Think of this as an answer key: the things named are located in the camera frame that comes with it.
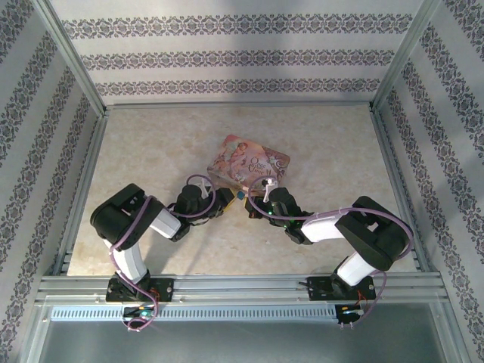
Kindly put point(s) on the pink illustrated tin box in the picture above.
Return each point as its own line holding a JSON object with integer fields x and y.
{"x": 246, "y": 159}

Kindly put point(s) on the aluminium side rail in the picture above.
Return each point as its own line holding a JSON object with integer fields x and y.
{"x": 81, "y": 189}
{"x": 401, "y": 189}

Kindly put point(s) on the aluminium frame post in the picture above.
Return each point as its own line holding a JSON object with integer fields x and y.
{"x": 72, "y": 56}
{"x": 406, "y": 53}

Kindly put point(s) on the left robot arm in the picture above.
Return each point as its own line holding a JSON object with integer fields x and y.
{"x": 113, "y": 215}

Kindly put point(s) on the small blue padlock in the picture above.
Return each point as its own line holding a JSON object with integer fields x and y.
{"x": 240, "y": 195}

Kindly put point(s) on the small controller circuit board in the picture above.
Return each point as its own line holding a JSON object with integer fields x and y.
{"x": 141, "y": 314}
{"x": 348, "y": 312}

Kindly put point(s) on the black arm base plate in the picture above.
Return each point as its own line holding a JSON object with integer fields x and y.
{"x": 166, "y": 291}
{"x": 317, "y": 289}

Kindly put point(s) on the aluminium table edge rail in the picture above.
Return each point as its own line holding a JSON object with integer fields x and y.
{"x": 238, "y": 105}

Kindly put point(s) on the grey sheet metal tray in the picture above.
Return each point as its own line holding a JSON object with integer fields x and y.
{"x": 242, "y": 340}

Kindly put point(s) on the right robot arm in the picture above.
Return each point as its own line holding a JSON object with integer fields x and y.
{"x": 370, "y": 234}

